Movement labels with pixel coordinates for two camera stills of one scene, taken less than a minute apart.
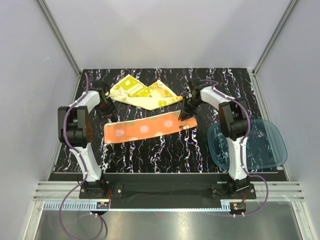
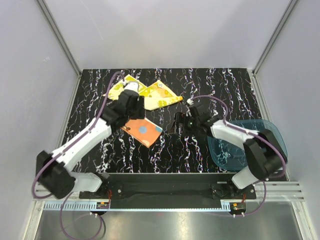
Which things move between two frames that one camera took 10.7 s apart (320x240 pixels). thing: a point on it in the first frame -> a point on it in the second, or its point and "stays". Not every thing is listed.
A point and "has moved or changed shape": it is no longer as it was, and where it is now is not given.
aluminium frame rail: (278, 191) stays
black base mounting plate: (167, 186) stays
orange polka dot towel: (132, 128) has moved or changed shape
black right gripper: (185, 109) -> (181, 118)
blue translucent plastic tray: (265, 145) stays
